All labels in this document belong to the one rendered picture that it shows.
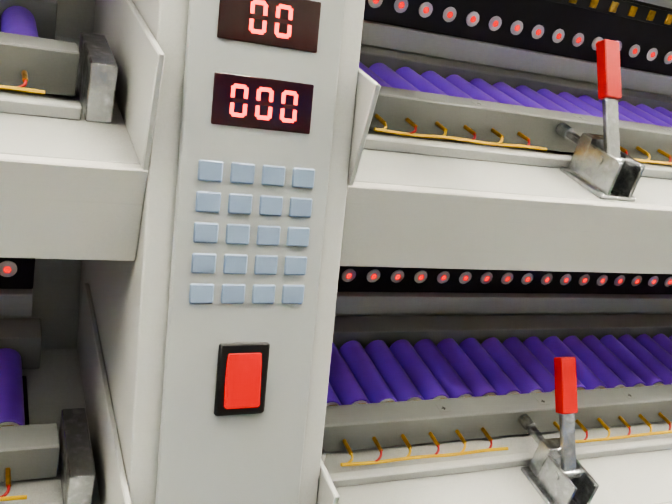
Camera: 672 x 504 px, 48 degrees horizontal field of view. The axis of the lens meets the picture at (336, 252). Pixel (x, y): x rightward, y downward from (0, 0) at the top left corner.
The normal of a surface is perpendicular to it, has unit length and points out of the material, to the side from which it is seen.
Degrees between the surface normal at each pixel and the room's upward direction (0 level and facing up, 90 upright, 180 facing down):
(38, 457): 111
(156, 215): 90
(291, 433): 90
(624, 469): 21
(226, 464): 90
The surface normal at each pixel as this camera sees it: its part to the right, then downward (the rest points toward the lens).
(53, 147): 0.24, -0.86
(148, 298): 0.42, 0.15
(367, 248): 0.36, 0.50
